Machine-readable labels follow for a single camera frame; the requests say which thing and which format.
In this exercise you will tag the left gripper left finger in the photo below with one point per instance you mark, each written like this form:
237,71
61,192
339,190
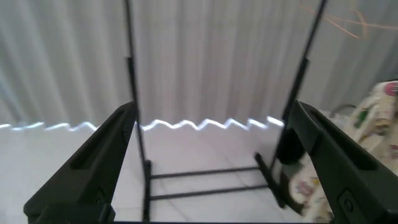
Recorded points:
87,189

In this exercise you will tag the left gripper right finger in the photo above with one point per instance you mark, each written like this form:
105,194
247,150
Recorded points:
373,193

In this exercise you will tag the cream printed garment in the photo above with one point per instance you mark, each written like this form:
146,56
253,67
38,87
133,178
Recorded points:
379,124

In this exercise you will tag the black clothes rack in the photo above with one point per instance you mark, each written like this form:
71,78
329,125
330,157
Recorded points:
146,186

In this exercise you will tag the white curtain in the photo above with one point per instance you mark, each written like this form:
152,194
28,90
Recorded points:
202,62

